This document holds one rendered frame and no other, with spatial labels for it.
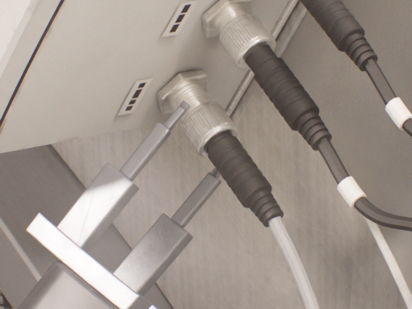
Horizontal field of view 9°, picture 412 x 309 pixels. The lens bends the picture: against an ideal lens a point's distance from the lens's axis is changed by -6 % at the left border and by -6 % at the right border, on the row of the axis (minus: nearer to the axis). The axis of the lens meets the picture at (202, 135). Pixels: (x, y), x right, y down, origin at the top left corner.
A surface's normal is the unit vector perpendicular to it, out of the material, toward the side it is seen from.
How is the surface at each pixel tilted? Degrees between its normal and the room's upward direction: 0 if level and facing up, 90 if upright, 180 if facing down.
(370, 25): 90
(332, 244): 90
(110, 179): 62
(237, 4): 133
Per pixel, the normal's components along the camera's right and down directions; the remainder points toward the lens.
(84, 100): 0.51, 0.73
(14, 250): -0.76, 0.14
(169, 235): -0.32, -0.33
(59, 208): 0.36, -0.73
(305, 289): -0.09, -0.20
